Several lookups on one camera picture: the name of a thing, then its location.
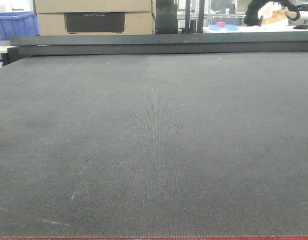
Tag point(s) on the black pillar in background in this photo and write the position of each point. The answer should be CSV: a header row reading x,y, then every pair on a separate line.
x,y
166,17

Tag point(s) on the cardboard box with dark print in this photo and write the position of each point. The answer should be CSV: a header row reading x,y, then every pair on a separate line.
x,y
96,17

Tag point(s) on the person in black clothing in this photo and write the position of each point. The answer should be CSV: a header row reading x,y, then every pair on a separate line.
x,y
260,11

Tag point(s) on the dark foam board strip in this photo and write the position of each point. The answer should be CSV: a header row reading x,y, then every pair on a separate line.
x,y
159,44

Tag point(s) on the blue crate in background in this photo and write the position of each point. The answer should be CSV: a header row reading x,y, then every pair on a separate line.
x,y
23,23

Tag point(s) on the blue tray on far table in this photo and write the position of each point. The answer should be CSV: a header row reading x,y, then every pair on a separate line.
x,y
228,27

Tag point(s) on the pink tape roll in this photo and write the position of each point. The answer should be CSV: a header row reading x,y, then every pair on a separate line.
x,y
220,24

